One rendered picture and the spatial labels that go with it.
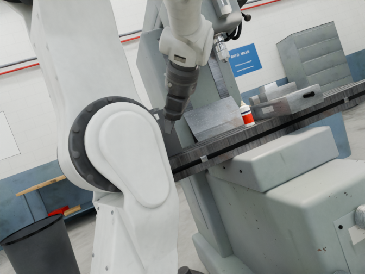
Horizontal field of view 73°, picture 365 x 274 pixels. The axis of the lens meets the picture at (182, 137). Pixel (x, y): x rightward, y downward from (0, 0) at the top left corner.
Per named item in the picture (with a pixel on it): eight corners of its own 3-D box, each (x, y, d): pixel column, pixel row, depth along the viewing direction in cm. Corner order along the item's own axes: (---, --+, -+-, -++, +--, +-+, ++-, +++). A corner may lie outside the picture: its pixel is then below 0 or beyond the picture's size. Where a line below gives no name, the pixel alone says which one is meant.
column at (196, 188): (299, 253, 153) (214, 12, 145) (234, 291, 142) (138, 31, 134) (256, 227, 202) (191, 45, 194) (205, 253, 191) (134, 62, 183)
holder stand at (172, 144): (183, 151, 98) (166, 104, 97) (132, 173, 89) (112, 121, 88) (172, 152, 109) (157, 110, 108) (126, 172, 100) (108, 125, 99)
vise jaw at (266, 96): (297, 89, 103) (295, 80, 103) (268, 101, 101) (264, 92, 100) (289, 92, 109) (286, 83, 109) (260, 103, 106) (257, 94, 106)
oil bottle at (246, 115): (257, 123, 101) (247, 98, 100) (248, 126, 100) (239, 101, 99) (251, 124, 105) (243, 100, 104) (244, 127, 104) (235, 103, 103)
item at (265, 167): (342, 155, 88) (332, 124, 87) (261, 194, 80) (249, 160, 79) (264, 151, 137) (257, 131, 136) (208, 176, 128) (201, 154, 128)
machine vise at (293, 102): (325, 100, 92) (315, 73, 92) (291, 114, 89) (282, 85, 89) (272, 112, 126) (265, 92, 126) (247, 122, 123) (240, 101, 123)
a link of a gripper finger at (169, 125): (163, 130, 77) (165, 115, 72) (173, 133, 76) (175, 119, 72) (161, 133, 76) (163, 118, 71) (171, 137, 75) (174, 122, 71)
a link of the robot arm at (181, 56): (193, 88, 63) (202, 47, 55) (154, 75, 64) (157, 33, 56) (204, 67, 71) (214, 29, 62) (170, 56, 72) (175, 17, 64)
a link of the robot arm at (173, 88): (183, 125, 70) (190, 92, 62) (152, 114, 72) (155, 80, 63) (196, 100, 79) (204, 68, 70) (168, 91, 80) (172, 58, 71)
